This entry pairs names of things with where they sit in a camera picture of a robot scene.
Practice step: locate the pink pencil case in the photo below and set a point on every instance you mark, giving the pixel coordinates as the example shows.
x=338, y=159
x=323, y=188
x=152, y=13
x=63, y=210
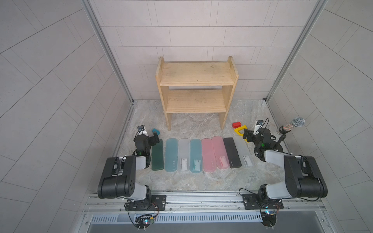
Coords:
x=220, y=153
x=209, y=160

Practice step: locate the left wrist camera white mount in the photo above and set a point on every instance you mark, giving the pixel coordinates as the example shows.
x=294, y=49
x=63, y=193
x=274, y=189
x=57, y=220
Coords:
x=141, y=131

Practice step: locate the black pencil case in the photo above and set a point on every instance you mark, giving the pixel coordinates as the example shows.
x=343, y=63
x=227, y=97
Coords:
x=232, y=153

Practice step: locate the silver microphone on stand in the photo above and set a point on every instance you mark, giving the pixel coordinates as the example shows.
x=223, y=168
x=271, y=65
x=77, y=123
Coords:
x=283, y=130

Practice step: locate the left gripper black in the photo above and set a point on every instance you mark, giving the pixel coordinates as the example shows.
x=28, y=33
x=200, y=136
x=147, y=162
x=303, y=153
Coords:
x=150, y=140

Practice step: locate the circuit board with wires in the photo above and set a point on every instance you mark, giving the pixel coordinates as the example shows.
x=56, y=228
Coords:
x=142, y=222
x=269, y=217

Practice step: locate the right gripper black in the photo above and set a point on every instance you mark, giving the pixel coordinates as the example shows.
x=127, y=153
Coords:
x=250, y=135

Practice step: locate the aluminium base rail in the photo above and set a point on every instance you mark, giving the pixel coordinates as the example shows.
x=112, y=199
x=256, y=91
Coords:
x=196, y=207

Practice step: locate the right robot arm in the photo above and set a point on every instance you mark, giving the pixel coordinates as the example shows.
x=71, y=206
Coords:
x=303, y=178

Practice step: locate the wooden two-tier shelf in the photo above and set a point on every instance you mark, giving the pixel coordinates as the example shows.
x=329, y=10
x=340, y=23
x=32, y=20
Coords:
x=196, y=87

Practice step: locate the light teal pencil case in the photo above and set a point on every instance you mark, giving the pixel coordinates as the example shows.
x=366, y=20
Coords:
x=171, y=155
x=196, y=157

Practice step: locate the dark green pencil case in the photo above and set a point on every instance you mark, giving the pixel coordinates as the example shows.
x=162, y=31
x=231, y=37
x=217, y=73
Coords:
x=158, y=156

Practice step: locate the left circuit board with wires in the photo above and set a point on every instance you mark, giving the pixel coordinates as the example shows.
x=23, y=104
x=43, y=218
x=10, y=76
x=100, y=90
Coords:
x=142, y=222

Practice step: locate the clear white pencil case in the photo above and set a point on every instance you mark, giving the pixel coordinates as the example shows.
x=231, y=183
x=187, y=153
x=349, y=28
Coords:
x=243, y=151

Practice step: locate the yellow frame block with hole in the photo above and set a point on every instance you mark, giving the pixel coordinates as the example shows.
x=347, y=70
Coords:
x=240, y=131

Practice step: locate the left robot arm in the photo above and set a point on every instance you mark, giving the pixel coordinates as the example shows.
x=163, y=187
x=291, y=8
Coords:
x=118, y=179

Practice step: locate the red rectangular block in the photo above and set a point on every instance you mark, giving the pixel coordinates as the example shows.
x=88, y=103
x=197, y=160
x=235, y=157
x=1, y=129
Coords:
x=236, y=125

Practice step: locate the frosted white pencil case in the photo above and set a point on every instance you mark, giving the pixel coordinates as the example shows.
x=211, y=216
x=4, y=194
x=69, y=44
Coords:
x=183, y=155

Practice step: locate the right circuit board with wires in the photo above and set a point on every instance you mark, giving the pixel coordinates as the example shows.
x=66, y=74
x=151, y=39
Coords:
x=269, y=217

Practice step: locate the small teal block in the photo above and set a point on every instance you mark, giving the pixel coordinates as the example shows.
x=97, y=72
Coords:
x=155, y=131

